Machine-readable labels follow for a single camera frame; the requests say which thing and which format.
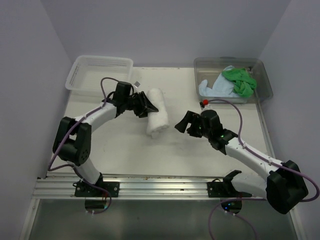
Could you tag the aluminium mounting rail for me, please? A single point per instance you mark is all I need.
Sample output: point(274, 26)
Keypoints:
point(135, 187)

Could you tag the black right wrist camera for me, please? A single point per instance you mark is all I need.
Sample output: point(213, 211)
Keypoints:
point(211, 120)

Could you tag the white towel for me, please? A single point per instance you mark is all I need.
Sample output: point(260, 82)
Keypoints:
point(157, 121)

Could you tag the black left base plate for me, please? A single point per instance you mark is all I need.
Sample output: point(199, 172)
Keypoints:
point(104, 189)

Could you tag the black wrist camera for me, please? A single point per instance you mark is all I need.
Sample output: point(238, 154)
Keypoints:
point(211, 120)
point(122, 92)

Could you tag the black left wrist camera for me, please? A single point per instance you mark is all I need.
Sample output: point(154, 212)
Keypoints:
point(122, 92)

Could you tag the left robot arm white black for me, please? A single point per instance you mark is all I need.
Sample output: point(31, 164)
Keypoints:
point(72, 144)

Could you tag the light blue towel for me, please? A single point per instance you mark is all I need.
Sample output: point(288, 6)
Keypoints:
point(222, 88)

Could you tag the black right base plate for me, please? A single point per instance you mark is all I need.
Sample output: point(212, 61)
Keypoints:
point(221, 189)

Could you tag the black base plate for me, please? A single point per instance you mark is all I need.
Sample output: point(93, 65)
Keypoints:
point(221, 189)
point(104, 189)

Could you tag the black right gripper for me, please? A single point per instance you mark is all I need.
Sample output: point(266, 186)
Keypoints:
point(182, 125)

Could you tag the green towel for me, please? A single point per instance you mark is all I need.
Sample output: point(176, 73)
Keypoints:
point(243, 84)

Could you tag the grey transparent plastic bin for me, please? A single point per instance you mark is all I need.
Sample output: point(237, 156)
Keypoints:
point(210, 68)

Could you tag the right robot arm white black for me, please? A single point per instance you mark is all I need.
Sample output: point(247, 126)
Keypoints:
point(277, 182)

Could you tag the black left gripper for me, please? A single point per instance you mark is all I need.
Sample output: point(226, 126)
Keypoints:
point(145, 105)

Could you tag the white plastic basket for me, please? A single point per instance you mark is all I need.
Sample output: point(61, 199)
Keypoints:
point(87, 71)

